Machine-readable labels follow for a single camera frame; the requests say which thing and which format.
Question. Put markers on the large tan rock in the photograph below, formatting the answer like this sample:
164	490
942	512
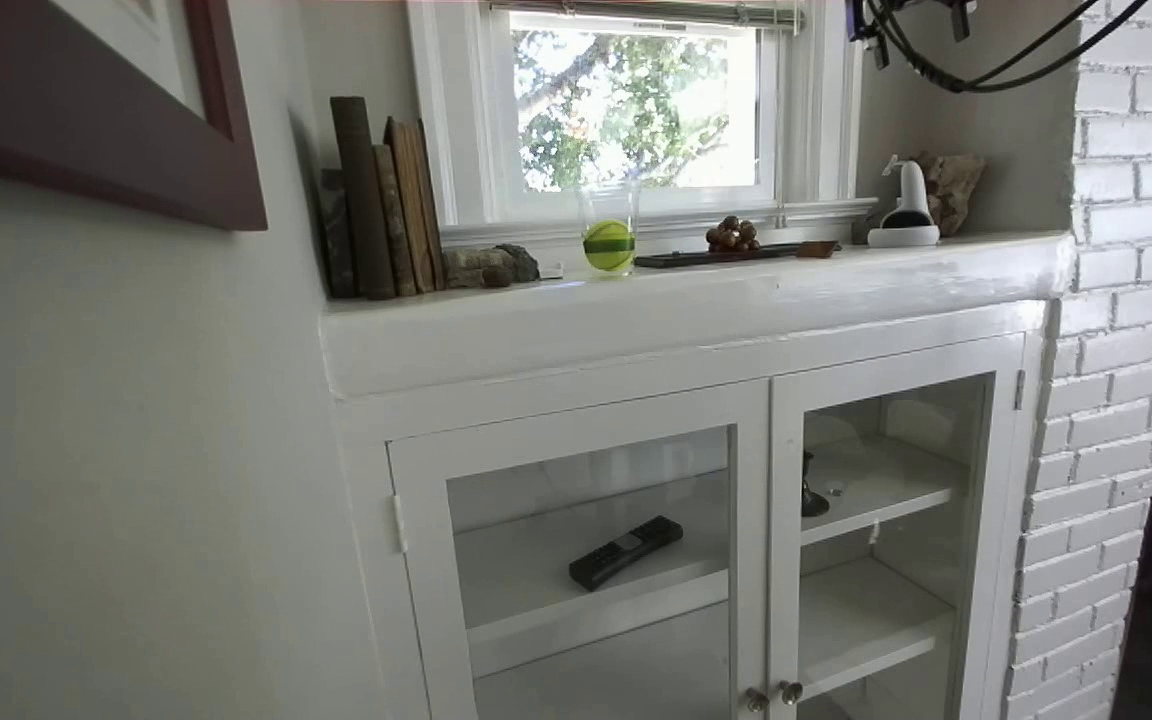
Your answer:
961	193

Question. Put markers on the window blind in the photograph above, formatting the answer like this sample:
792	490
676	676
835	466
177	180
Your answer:
642	14

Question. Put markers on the dark flat tray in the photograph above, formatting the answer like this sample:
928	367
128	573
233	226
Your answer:
789	250

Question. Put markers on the clear drinking glass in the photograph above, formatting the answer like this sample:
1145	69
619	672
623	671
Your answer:
610	203

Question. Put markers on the white glass cabinet door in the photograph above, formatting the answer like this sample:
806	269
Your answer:
898	360
579	412

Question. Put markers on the green ball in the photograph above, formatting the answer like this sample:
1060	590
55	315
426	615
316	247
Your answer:
610	250

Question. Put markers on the white built-in cabinet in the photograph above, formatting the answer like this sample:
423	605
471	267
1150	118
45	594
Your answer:
682	320

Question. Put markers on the white painted door hinge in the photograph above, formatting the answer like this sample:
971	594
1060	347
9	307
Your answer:
1017	390
402	523

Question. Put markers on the white brick fireplace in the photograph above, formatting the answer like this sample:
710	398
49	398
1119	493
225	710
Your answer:
1139	360

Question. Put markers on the white framed window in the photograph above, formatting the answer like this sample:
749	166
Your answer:
457	122

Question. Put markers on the small grey brown rock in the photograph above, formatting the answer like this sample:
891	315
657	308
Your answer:
490	267

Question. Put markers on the mottled brown book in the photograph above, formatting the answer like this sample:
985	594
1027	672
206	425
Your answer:
394	226

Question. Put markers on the short dark grey book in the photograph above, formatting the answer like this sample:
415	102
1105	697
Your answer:
334	240

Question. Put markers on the black remote control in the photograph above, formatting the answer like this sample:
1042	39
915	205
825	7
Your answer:
627	552

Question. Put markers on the dark red framed picture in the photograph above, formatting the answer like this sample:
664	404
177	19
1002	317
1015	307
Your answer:
238	133

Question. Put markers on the small metal door knob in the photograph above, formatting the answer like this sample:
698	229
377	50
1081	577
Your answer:
755	697
786	689

